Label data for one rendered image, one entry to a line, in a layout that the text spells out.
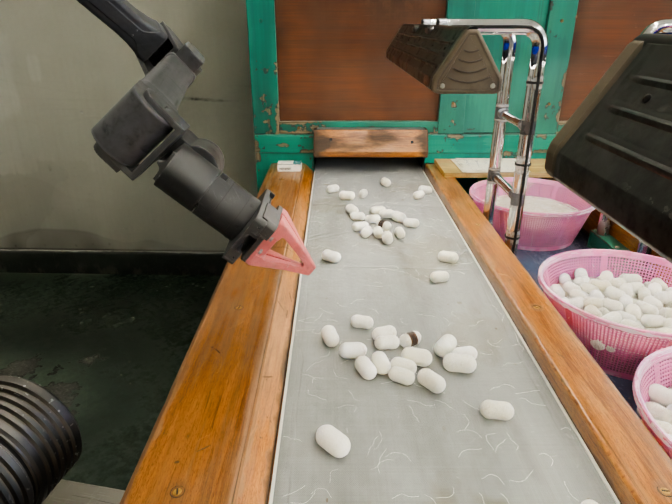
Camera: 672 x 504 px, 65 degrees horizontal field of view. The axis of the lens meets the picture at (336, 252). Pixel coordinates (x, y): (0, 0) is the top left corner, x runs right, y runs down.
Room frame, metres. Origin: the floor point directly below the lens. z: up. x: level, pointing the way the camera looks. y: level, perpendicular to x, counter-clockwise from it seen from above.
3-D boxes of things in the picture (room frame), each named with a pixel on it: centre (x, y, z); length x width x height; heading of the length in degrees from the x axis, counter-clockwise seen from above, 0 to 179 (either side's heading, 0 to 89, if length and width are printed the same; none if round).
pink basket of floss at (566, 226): (1.11, -0.43, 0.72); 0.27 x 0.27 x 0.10
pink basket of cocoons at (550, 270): (0.67, -0.43, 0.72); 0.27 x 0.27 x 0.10
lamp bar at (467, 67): (0.94, -0.15, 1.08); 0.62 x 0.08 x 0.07; 0
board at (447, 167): (1.33, -0.43, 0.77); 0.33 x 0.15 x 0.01; 90
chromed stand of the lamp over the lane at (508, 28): (0.94, -0.23, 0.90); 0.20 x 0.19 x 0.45; 0
